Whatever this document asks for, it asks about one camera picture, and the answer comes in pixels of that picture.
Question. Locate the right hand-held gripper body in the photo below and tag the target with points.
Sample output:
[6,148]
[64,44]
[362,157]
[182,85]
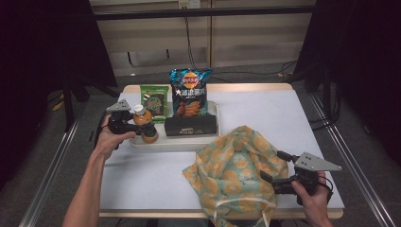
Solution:
[310,162]

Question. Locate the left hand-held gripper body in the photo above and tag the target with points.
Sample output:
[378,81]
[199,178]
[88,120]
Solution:
[121,121]

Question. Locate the orange drink bottle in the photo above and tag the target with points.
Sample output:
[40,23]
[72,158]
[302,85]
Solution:
[143,117]

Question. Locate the green snack packet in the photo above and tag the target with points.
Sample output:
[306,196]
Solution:
[154,104]

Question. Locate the fruit print cloth bag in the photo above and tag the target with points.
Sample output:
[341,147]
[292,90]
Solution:
[233,176]

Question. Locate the white plastic tray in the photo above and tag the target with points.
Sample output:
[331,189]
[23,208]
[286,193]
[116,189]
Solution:
[176,143]

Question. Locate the black rectangular box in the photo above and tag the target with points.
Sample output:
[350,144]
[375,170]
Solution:
[190,125]

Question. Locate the black chips bag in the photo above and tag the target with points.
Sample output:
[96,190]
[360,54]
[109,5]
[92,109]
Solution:
[190,94]

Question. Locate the person's left hand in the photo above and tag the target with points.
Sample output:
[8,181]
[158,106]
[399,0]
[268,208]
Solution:
[108,143]

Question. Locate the person's right hand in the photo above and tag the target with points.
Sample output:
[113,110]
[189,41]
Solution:
[313,205]

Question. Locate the small black stick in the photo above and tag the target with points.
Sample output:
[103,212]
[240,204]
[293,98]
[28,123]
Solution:
[91,136]

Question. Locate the white table mat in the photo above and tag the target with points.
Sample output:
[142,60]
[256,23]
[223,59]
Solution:
[151,183]

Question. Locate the black metal stand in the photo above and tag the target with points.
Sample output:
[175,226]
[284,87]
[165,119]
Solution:
[67,107]
[327,94]

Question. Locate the wooden table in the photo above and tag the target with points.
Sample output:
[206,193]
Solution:
[246,87]

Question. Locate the black curtain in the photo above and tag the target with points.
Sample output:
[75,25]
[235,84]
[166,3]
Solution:
[365,63]
[38,63]

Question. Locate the beige low cabinet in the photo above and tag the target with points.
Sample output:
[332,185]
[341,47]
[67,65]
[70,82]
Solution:
[252,34]

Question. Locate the black horizontal bar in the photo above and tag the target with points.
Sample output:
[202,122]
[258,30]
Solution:
[195,13]

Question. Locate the aluminium floor rail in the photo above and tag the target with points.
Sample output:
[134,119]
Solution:
[348,157]
[50,176]

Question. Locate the white wall socket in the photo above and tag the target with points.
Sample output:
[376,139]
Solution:
[189,3]

